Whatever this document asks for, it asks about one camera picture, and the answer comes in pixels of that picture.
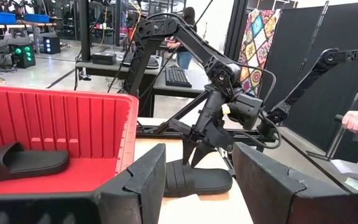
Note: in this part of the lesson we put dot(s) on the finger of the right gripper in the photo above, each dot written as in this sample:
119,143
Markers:
202,155
187,151

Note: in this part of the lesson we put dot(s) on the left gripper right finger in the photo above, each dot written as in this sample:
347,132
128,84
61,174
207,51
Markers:
259,186

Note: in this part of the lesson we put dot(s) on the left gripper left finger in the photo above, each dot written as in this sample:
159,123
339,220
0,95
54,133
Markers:
145,193

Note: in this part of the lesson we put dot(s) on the black rubber slide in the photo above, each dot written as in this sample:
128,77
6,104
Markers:
197,182
36,163

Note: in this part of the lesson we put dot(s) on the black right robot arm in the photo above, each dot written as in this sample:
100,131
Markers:
194,42

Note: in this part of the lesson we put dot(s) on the red plastic bin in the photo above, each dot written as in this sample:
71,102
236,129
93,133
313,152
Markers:
73,124

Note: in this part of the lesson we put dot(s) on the small yellow tag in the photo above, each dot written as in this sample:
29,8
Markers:
226,109

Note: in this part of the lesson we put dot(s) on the black desk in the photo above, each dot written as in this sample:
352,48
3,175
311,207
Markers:
197,85
104,68

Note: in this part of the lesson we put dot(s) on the black keyboard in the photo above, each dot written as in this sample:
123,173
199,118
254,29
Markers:
177,77

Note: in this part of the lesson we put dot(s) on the person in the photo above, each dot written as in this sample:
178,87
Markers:
185,56

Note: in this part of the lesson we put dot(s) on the black laptop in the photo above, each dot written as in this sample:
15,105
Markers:
152,62

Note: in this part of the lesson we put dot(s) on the white printed sheet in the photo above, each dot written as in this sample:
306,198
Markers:
353,172

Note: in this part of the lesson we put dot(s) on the colourful patchwork quilt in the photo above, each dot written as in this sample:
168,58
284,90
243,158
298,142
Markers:
256,46

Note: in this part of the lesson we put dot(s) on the small black box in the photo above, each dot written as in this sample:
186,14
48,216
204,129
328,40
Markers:
104,58

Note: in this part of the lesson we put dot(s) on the black pillar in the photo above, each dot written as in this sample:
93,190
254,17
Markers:
84,31

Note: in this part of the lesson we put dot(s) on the black partition panel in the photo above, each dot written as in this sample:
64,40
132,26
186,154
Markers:
337,25

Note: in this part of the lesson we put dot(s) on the black tower white lights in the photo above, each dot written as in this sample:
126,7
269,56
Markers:
52,45

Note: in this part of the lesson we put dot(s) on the computer tower green lights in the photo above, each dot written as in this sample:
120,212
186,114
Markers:
23,55

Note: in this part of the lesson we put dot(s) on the wooden workbench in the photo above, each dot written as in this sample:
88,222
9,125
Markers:
11,26

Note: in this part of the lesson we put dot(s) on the black aluminium frame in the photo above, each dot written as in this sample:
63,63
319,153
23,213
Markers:
166,132

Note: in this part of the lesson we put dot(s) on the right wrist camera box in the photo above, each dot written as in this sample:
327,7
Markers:
245,110

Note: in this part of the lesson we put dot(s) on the black metal post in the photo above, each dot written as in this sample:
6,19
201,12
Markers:
236,28

